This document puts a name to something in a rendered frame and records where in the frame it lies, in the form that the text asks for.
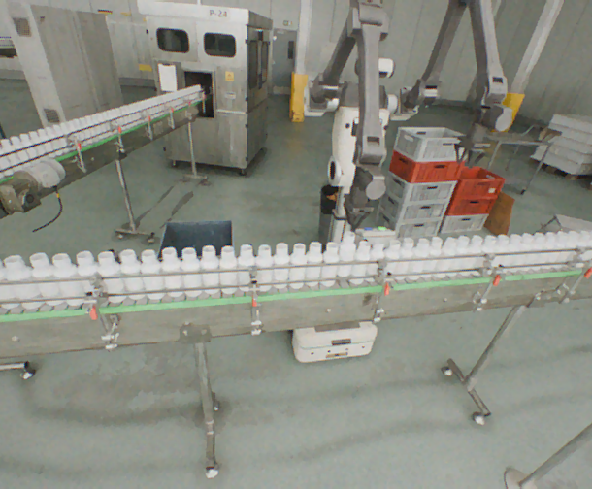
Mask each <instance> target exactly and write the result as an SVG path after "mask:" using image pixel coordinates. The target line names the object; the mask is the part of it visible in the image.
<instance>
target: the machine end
mask: <svg viewBox="0 0 592 489"><path fill-rule="evenodd" d="M137 4H138V10H140V13H142V14H143V15H147V24H148V30H146V31H147V34H148V35H149V42H150V48H151V55H152V61H153V68H154V74H155V81H156V88H155V89H154V92H157V95H158V97H159V96H162V95H165V94H170V93H173V92H170V91H161V83H160V76H159V68H158V62H160V63H170V64H176V73H177V82H178V91H180V90H184V89H188V88H190V87H193V85H197V84H199V85H200V88H201V87H204V86H208V85H211V84H213V95H214V110H213V111H211V112H209V113H207V114H203V115H202V116H200V117H198V118H196V119H195V121H193V122H191V127H192V138H193V147H194V157H195V162H199V163H207V164H215V165H223V166H231V167H239V168H241V171H240V172H239V173H238V175H239V176H245V175H246V174H247V173H246V172H243V168H246V167H247V166H248V164H249V163H250V162H251V161H256V159H255V158H254V156H255V155H256V154H257V152H258V151H259V150H263V149H264V148H263V146H264V144H265V142H266V137H267V133H266V130H267V110H268V107H267V102H269V101H270V98H267V95H268V88H269V85H268V61H269V45H270V41H269V31H268V30H272V29H273V20H272V19H270V18H267V17H265V16H262V15H260V14H257V13H255V12H253V11H250V10H245V9H235V8H223V7H214V6H204V5H193V4H183V3H173V2H162V1H152V0H137ZM208 87H210V86H208ZM208 87H206V88H208ZM163 141H164V147H163V151H165V153H166V156H167V159H173V160H174V163H173V164H171V165H172V166H174V167H177V166H179V165H180V164H179V163H176V160H182V161H190V162H191V153H190V144H189V135H188V125H187V123H186V124H185V125H183V126H181V127H179V128H177V129H175V131H173V132H171V133H169V134H167V135H164V136H163Z"/></svg>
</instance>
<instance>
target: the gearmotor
mask: <svg viewBox="0 0 592 489"><path fill-rule="evenodd" d="M65 176H66V172H65V169H64V168H63V166H62V165H61V164H60V163H58V162H57V161H55V160H51V159H48V160H45V161H42V162H40V163H37V164H33V165H30V166H28V167H25V168H24V169H21V170H18V171H16V173H15V175H14V178H13V179H10V180H7V181H5V182H3V183H0V197H1V201H2V203H3V206H4V208H5V209H6V211H7V213H8V214H9V215H13V214H14V213H15V212H22V213H26V212H29V211H31V210H33V209H34V208H36V207H38V206H40V205H41V202H40V199H39V197H38V194H37V191H39V190H41V189H43V188H45V187H48V188H50V187H52V186H53V188H55V189H56V192H57V196H58V198H59V202H60V206H61V210H60V213H59V215H58V216H57V217H55V218H54V219H53V220H52V221H50V222H49V223H47V224H45V225H43V226H41V227H39V228H37V229H35V230H33V231H32V232H34V231H37V230H39V229H41V228H43V227H45V226H47V225H49V224H50V223H52V222H53V221H55V220H56V219H57V218H58V217H59V216H60V215H61V213H62V210H63V207H62V203H61V198H60V194H59V192H58V189H57V188H58V186H57V184H59V183H61V180H62V179H64V178H65Z"/></svg>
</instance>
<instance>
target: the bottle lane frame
mask: <svg viewBox="0 0 592 489"><path fill-rule="evenodd" d="M581 271H582V270H579V271H578V270H576V271H567V272H564V271H563V272H554V273H551V272H549V273H541V274H536V273H534V274H527V275H516V276H515V275H512V276H504V277H505V278H506V279H507V280H506V281H504V280H502V279H500V280H499V282H498V283H497V286H494V284H493V286H492V288H491V290H490V291H489V293H488V295H487V297H486V300H487V303H486V304H484V305H483V307H482V309H483V310H488V309H496V308H506V307H515V306H525V305H529V304H530V302H531V301H532V299H533V298H534V296H537V295H538V294H540V293H545V292H553V296H552V298H551V299H550V300H549V303H554V302H559V299H560V298H561V296H560V295H559V294H558V291H557V288H558V287H559V286H560V285H563V283H562V282H563V280H564V279H565V278H566V277H568V278H569V279H568V280H567V282H566V283H565V285H566V286H568V287H570V286H571V285H572V283H573V282H574V281H575V279H576V278H577V276H578V275H579V274H580V272H581ZM491 278H492V277H479V278H476V277H475V278H465V279H459V278H458V279H453V280H451V279H449V280H440V282H434V281H433V282H426V283H425V282H424V281H423V283H416V282H415V283H414V284H407V283H406V284H401V285H399V284H398V283H397V285H393V287H394V288H395V290H394V291H392V290H390V289H389V291H388V294H387V295H386V296H385V295H384V298H383V301H382V304H381V308H382V309H383V312H382V314H381V315H380V321H382V320H392V319H402V318H411V316H420V315H431V314H440V313H450V312H459V311H468V310H473V306H476V304H475V303H473V300H472V297H474V295H475V294H477V289H478V287H479V286H483V287H482V289H481V290H480V291H479V294H480V295H481V296H482V294H483V292H484V290H485V288H486V287H487V285H488V282H489V280H490V279H491ZM339 287H340V286H339ZM318 289H319V288H318ZM381 289H382V286H379V285H378V286H375V287H371V286H370V285H369V287H363V288H362V287H361V286H360V285H359V288H350V287H349V289H342V288H341V287H340V289H337V290H332V289H331V288H330V290H324V291H322V290H320V289H319V290H318V291H311V290H310V289H309V292H301V291H300V290H299V292H298V293H290V292H289V290H288V293H285V294H280V293H279V292H278V291H277V294H272V295H269V294H268V292H266V295H260V296H257V299H258V301H257V304H261V310H260V311H259V312H260V319H259V321H261V324H260V325H259V330H260V333H267V332H276V331H286V330H296V329H305V328H314V327H324V326H334V325H344V324H352V323H363V322H372V316H373V315H374V309H373V305H374V303H375V302H376V301H375V298H376V296H377V294H380V292H381ZM574 291H575V294H574V295H572V296H571V297H570V298H569V301H572V300H582V299H592V274H591V275H589V277H583V278H582V279H581V281H580V282H579V283H578V284H577V286H576V287H575V289H574ZM109 304H110V303H108V305H107V306H106V307H104V308H98V309H99V311H100V314H101V316H102V319H103V322H104V324H105V327H106V330H107V333H110V331H111V329H112V325H113V323H112V321H111V319H110V316H112V315H115V316H116V318H118V321H119V322H118V323H116V325H120V328H121V331H122V333H120V334H119V336H118V339H117V342H116V343H117V344H118V347H124V346H133V345H142V344H152V343H161V342H180V341H181V336H180V329H181V328H182V327H188V326H196V325H205V326H207V327H210V333H211V338H218V337H228V336H238V335H247V334H252V296H247V295H246V294H245V296H244V297H234V294H233V295H232V298H223V297H222V295H221V297H220V299H212V297H211V296H210V299H209V300H199V298H198V297H197V299H196V300H195V301H187V300H186V298H185V300H184V301H182V302H175V299H174V300H173V302H169V303H161V299H160V301H159V303H156V304H150V303H149V302H147V303H146V304H143V305H136V302H135V304H134V305H131V306H124V305H123V303H122V304H121V306H117V307H110V306H109ZM68 308H69V307H68ZM68 308H67V309H66V310H54V309H53V310H52V311H42V312H39V310H37V311H36V312H29V313H24V311H23V312H22V313H17V314H10V311H9V312H8V313H7V314H4V315H0V359H9V358H18V357H27V356H37V355H48V354H56V353H66V352H76V351H85V350H94V349H104V348H106V346H105V343H104V342H102V336H101V333H100V329H99V327H98V324H97V322H96V319H93V318H92V317H91V315H85V314H84V313H85V311H86V309H83V308H82V306H81V307H80V308H79V309H78V310H68Z"/></svg>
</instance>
